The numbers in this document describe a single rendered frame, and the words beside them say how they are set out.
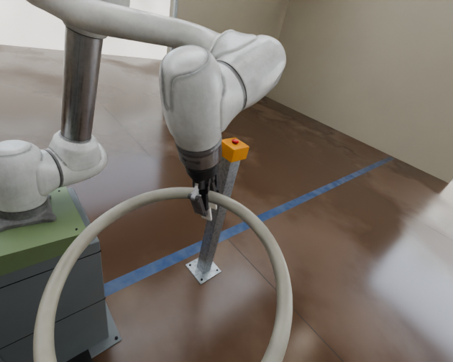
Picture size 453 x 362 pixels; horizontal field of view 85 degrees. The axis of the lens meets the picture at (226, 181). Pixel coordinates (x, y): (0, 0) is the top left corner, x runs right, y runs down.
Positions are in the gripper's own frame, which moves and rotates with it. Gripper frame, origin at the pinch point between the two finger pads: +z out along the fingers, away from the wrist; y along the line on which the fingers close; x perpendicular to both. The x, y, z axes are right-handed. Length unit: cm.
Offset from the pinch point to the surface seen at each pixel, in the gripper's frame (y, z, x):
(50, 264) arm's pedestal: 25, 29, -54
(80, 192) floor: -45, 130, -159
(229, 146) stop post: -55, 33, -14
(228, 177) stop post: -50, 52, -13
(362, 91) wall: -505, 249, 124
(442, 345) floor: -34, 160, 156
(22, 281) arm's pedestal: 33, 30, -58
